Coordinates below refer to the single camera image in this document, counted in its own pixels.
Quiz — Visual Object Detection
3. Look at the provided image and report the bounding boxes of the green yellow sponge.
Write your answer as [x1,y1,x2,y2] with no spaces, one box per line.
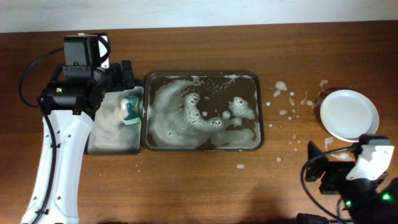
[120,96,141,125]

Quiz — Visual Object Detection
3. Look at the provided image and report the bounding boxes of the pale blue plate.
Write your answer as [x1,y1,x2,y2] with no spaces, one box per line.
[319,89,377,141]

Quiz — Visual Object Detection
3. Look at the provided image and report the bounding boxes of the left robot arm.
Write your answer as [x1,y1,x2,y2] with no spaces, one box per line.
[21,33,144,223]

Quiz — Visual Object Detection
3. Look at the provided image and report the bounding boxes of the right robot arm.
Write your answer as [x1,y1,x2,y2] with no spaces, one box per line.
[300,135,397,223]

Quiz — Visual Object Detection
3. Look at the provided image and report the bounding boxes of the small black soapy tray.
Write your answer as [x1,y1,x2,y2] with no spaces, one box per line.
[86,86,144,155]

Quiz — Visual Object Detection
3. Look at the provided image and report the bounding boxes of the large black soapy tray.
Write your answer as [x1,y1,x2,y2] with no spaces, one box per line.
[141,70,265,152]

